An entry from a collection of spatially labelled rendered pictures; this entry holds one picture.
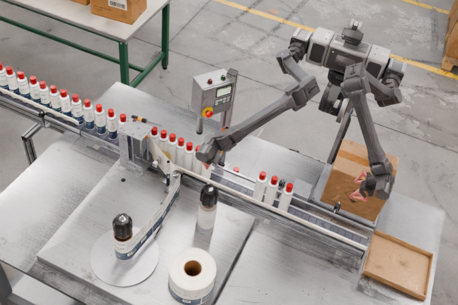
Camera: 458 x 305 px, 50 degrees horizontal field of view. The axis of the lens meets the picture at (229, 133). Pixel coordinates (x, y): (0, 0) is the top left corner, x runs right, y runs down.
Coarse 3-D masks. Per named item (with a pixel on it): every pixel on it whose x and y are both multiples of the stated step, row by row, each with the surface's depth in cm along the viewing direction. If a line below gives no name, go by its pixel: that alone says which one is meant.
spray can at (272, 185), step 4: (272, 176) 240; (276, 176) 241; (272, 180) 240; (276, 180) 239; (268, 184) 243; (272, 184) 241; (276, 184) 242; (268, 188) 244; (272, 188) 242; (276, 188) 242; (268, 192) 245; (272, 192) 244; (276, 192) 246; (264, 196) 251; (268, 196) 247; (272, 196) 246; (264, 200) 251; (268, 200) 249; (272, 200) 249; (272, 204) 252
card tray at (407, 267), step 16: (384, 240) 251; (400, 240) 249; (368, 256) 244; (384, 256) 245; (400, 256) 246; (416, 256) 247; (432, 256) 244; (368, 272) 234; (384, 272) 238; (400, 272) 239; (416, 272) 240; (400, 288) 231; (416, 288) 234
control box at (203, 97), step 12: (216, 72) 230; (192, 84) 229; (204, 84) 223; (216, 84) 224; (228, 84) 227; (192, 96) 233; (204, 96) 224; (192, 108) 238; (204, 108) 230; (216, 108) 234; (228, 108) 239
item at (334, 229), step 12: (96, 132) 276; (216, 180) 261; (228, 180) 262; (228, 192) 256; (240, 192) 257; (252, 192) 258; (276, 204) 254; (300, 216) 250; (312, 216) 251; (312, 228) 246; (324, 228) 247; (336, 228) 248; (360, 240) 244
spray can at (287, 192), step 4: (288, 184) 238; (292, 184) 238; (284, 188) 241; (288, 188) 237; (292, 188) 238; (284, 192) 240; (288, 192) 239; (292, 192) 240; (284, 196) 241; (288, 196) 240; (280, 200) 246; (284, 200) 242; (288, 200) 242; (280, 204) 246; (284, 204) 244; (288, 204) 245; (280, 208) 248; (284, 208) 247
